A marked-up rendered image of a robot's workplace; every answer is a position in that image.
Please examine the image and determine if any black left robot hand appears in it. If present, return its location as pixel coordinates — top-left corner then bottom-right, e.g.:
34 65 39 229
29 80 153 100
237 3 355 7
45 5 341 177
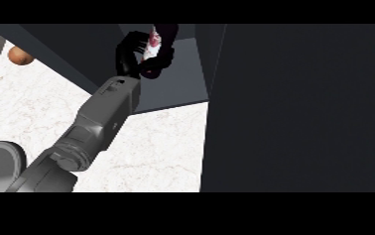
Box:
113 30 175 80

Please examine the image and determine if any dark wine bottle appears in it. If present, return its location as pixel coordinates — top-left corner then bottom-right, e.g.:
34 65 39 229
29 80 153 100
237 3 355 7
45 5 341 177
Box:
140 23 180 64

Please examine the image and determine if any dark grey cabinet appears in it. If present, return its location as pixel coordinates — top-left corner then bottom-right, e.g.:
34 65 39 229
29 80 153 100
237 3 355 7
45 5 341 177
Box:
0 23 228 115

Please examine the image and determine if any dark grey cabinet door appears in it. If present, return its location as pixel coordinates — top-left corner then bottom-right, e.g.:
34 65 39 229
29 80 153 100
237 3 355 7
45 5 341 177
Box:
199 23 375 193

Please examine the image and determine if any brown round potato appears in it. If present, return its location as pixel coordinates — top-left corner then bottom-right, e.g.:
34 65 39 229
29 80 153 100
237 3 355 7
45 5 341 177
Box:
5 46 37 66

